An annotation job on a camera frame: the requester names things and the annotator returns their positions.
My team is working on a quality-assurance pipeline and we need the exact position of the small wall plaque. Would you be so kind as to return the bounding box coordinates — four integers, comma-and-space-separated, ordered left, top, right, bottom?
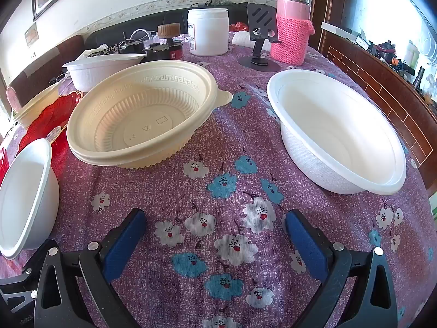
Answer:
25, 22, 38, 47

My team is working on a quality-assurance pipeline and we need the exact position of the windowsill clutter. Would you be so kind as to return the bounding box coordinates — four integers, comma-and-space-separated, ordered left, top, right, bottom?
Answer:
355, 34, 437, 99

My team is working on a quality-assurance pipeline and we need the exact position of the red plastic plate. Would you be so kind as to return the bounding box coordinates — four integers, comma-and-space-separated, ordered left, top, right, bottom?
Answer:
19, 90, 84, 165

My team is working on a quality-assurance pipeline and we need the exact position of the purple floral tablecloth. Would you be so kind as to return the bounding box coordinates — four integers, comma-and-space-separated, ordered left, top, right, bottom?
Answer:
0, 32, 434, 328

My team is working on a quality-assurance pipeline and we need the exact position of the wooden wall cabinet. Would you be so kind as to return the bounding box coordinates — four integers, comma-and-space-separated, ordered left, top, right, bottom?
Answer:
309, 0, 437, 192

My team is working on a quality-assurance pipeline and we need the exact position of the white plastic jar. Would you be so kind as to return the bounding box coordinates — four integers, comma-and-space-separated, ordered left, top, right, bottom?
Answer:
187, 8, 229, 56

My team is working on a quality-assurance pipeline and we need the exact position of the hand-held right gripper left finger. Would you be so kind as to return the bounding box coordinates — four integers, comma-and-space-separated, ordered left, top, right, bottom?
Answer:
34, 208, 148, 328

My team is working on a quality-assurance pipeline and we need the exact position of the white flat box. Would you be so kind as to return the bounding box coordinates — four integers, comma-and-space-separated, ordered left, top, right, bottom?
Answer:
321, 22, 362, 40

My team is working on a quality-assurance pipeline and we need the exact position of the white cable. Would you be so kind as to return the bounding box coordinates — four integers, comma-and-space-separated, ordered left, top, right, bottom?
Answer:
131, 28, 158, 42

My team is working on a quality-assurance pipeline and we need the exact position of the black jar with wooden lid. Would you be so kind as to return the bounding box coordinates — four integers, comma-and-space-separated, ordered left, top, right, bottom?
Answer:
145, 23, 184, 63

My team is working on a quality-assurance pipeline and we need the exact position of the white folded paper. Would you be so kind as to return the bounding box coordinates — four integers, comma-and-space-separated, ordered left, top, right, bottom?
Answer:
232, 31, 254, 47

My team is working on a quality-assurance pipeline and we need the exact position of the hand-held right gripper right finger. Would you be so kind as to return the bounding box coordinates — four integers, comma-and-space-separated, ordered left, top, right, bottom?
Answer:
285, 209, 398, 328

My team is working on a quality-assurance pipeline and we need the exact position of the black sofa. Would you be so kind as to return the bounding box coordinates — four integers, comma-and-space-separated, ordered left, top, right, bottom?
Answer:
85, 2, 274, 52

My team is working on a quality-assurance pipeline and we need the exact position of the pink knit-sleeved thermos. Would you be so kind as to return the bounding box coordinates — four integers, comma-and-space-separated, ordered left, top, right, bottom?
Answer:
270, 0, 314, 66

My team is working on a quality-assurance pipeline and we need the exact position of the black phone stand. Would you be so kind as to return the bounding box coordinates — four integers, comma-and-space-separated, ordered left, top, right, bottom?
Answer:
238, 3, 278, 73

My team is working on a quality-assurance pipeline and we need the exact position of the cream ribbed plastic bowl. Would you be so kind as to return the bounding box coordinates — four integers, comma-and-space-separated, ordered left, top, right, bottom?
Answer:
66, 60, 233, 169

